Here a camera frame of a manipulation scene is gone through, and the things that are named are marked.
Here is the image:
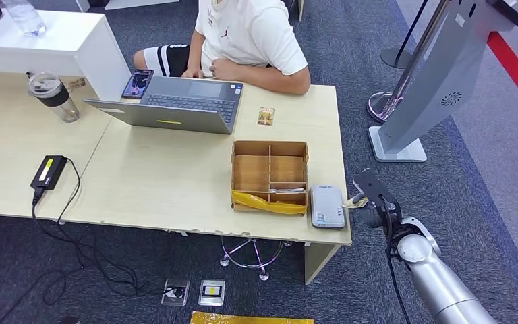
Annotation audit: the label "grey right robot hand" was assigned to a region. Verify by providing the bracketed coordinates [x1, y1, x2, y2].
[351, 192, 384, 230]

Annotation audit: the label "person's left hand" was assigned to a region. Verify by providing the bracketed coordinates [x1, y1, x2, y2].
[208, 57, 242, 82]

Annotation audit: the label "ID card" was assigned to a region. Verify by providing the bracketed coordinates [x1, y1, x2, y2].
[342, 196, 370, 210]

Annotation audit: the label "grey card reader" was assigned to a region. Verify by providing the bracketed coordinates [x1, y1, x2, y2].
[309, 183, 347, 230]

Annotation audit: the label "person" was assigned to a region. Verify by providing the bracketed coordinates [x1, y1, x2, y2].
[133, 0, 312, 96]

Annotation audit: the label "gold patterned card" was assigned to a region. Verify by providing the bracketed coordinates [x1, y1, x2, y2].
[257, 106, 275, 126]

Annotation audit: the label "grey laptop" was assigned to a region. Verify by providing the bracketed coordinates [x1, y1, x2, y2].
[82, 75, 244, 135]

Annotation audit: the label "black smartphone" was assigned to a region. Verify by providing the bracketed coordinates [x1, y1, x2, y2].
[121, 68, 155, 100]

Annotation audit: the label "desk leg panel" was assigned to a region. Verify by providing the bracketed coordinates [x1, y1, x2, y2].
[304, 242, 343, 286]

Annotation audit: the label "white furniture base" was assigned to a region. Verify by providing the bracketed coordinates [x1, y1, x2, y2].
[76, 0, 180, 11]

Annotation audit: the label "wooden compartment box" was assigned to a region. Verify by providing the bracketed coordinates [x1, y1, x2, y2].
[231, 140, 310, 217]

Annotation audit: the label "yellow tape strip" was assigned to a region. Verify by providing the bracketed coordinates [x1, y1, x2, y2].
[231, 190, 308, 216]

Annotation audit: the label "small tan item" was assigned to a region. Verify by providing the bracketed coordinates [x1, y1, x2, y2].
[64, 76, 86, 92]

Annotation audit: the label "chrome stool base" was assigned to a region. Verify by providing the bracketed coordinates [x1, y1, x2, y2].
[219, 237, 293, 281]

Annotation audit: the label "white desk shelf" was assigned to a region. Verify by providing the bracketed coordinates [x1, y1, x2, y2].
[0, 9, 132, 102]

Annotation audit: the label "clear tumbler with black band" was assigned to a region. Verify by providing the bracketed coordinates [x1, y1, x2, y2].
[27, 71, 81, 124]

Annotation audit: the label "yellow package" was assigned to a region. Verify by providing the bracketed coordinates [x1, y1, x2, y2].
[190, 310, 315, 324]

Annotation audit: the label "grey kiosk stand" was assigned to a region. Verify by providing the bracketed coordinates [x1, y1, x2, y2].
[368, 0, 518, 163]

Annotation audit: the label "floor socket with yellow label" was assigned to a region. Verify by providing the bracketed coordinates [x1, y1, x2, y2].
[198, 279, 227, 307]

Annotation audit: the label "black power adapter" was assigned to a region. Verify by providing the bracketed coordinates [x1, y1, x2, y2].
[30, 155, 68, 192]

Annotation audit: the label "clear water bottle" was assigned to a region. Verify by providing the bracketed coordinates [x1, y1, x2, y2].
[0, 0, 47, 38]

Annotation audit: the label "floor socket with plug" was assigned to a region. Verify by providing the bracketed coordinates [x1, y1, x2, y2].
[161, 278, 191, 307]

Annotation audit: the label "wrist camera with black bracket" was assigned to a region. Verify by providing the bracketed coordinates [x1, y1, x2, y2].
[353, 168, 399, 213]

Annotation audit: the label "chrome stanchion post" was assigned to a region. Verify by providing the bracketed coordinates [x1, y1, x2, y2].
[366, 0, 451, 124]

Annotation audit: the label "thin black cable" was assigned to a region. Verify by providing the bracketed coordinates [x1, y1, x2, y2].
[0, 156, 103, 324]

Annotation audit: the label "black stanchion post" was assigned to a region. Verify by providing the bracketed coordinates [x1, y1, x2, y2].
[379, 0, 430, 70]

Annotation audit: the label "black power cord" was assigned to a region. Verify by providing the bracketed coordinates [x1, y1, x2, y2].
[31, 186, 186, 298]

